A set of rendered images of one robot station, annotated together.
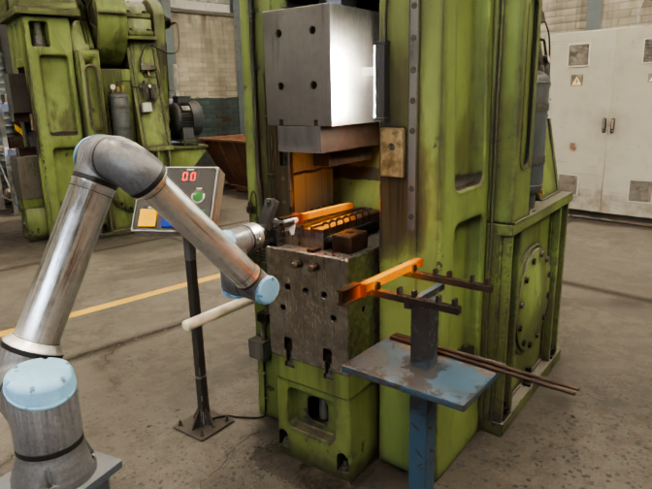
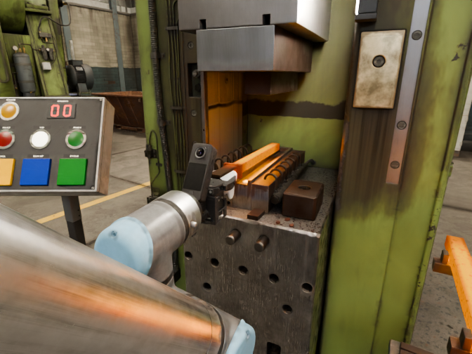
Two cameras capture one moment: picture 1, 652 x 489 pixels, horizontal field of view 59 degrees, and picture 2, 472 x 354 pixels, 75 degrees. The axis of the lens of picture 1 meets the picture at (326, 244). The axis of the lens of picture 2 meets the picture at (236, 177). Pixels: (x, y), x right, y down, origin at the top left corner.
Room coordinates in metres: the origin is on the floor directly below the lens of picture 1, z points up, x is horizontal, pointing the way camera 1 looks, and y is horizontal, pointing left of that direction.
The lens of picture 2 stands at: (1.35, 0.25, 1.26)
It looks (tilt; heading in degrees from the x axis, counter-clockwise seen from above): 18 degrees down; 348
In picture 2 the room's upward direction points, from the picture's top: straight up
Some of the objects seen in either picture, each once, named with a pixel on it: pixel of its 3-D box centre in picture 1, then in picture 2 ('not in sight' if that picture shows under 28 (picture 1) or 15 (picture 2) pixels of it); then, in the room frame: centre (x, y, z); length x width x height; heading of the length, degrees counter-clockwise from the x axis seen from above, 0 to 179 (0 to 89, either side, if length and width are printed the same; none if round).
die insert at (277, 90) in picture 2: (343, 154); (274, 81); (2.30, -0.08, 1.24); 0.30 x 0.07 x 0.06; 143
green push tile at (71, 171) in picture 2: not in sight; (72, 172); (2.24, 0.52, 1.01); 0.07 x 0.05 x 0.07; 78
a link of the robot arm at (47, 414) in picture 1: (42, 403); not in sight; (1.22, 0.67, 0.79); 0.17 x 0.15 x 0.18; 43
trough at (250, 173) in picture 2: (339, 217); (267, 161); (2.27, -0.06, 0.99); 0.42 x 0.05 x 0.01; 143
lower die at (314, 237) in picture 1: (334, 225); (260, 171); (2.28, -0.04, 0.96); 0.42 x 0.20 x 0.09; 143
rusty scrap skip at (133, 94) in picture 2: (262, 164); (138, 111); (9.26, 0.98, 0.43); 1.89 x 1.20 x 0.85; 44
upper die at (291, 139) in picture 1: (332, 135); (263, 54); (2.28, -0.04, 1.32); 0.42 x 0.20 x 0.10; 143
